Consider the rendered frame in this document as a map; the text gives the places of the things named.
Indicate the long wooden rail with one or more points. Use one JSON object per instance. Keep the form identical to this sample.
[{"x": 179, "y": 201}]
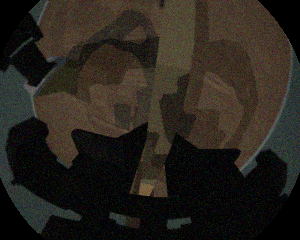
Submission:
[{"x": 172, "y": 75}]

